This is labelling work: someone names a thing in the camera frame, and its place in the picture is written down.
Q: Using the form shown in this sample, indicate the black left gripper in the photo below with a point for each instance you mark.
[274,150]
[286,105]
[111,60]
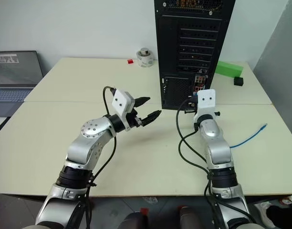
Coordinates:
[134,119]

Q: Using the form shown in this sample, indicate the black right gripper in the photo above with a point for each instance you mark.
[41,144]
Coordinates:
[192,105]

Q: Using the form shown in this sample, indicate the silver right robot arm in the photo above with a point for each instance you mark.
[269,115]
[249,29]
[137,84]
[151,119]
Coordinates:
[217,152]

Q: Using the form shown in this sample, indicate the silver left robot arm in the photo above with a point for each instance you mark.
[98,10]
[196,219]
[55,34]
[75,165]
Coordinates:
[88,148]

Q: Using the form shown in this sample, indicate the black computer tower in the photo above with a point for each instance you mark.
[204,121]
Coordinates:
[191,47]

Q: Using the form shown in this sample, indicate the white tape roll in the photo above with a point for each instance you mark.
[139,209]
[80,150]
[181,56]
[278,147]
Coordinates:
[144,61]

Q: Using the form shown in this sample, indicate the small red block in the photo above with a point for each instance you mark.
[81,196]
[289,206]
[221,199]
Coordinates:
[130,61]

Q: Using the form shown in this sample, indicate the green rectangular box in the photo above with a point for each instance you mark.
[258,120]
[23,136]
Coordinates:
[229,68]

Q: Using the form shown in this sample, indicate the small black cube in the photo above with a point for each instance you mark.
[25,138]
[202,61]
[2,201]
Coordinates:
[238,81]

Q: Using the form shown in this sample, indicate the silver metal cylinder weight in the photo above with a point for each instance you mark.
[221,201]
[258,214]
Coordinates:
[144,51]

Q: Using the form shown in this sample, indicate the red and white object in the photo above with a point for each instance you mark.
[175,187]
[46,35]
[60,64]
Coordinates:
[291,199]

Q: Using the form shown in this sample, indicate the grey laptop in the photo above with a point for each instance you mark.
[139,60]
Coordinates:
[13,76]

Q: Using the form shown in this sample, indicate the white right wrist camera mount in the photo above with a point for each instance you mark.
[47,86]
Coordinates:
[206,99]

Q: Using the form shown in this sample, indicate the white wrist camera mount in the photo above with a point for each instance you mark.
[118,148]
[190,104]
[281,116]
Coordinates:
[121,103]
[206,99]

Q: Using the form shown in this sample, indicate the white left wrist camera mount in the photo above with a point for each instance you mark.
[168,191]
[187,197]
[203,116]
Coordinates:
[121,103]

